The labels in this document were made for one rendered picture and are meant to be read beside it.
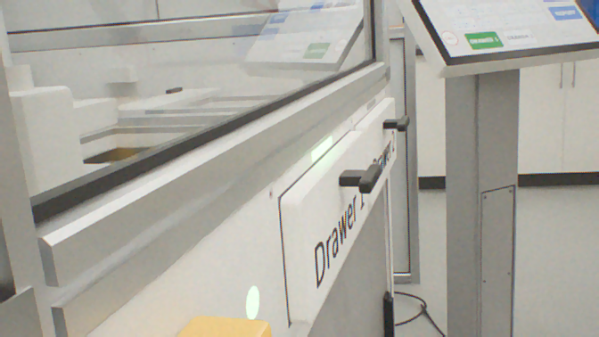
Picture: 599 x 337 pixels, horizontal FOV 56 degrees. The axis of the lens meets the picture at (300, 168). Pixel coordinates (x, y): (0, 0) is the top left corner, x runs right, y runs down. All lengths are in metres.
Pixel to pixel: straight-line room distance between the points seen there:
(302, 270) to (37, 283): 0.27
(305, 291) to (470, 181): 1.08
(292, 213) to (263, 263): 0.05
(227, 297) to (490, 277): 1.31
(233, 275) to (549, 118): 3.40
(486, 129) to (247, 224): 1.15
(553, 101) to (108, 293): 3.52
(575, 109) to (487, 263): 2.24
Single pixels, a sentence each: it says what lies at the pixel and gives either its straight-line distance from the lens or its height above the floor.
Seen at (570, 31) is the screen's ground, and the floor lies 1.01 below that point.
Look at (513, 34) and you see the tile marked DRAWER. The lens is 1.42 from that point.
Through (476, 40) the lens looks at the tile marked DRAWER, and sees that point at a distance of 1.33.
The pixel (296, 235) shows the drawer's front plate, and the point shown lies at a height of 0.90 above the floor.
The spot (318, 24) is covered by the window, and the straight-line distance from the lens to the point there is 0.64.
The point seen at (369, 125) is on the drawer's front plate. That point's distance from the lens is 0.75.
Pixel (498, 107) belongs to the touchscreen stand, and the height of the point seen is 0.83.
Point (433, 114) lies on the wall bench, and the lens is 3.57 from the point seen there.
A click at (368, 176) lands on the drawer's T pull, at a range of 0.55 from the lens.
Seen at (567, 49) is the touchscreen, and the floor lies 0.97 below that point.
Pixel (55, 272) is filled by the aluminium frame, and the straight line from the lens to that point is 0.22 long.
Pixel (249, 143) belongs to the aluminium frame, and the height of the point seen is 0.98.
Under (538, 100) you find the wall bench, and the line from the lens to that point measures 3.66.
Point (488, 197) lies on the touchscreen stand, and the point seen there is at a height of 0.60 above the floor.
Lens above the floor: 1.05
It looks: 14 degrees down
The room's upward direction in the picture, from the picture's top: 4 degrees counter-clockwise
